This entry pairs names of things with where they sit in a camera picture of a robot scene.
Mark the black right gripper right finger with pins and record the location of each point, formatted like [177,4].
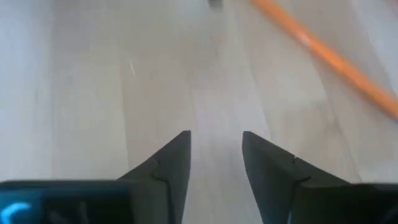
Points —
[267,171]

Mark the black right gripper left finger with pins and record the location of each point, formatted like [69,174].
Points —
[174,168]

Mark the orange pencil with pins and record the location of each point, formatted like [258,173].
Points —
[326,56]

